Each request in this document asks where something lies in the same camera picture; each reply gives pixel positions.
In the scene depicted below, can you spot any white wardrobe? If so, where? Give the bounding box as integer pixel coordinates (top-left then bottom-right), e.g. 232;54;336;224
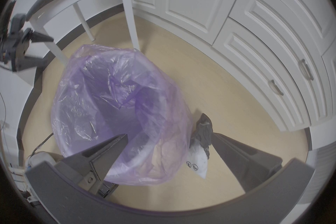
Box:
128;0;336;132

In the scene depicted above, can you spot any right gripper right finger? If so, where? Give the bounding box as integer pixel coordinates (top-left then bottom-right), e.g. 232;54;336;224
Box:
211;132;283;194

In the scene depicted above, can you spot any black cable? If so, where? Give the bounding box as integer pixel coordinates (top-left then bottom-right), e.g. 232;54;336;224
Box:
31;132;54;156

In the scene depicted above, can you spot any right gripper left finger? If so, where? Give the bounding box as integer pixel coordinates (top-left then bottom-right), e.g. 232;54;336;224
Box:
56;134;128;194

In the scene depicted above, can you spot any white printed wrapper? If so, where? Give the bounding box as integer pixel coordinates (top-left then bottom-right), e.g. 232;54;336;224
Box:
185;136;208;179

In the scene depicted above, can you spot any purple plastic bag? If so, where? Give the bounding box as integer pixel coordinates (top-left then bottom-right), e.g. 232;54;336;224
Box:
51;44;194;186

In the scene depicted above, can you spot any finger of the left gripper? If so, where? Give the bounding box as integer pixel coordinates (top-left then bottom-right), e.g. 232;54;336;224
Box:
27;29;54;44
19;57;49;71

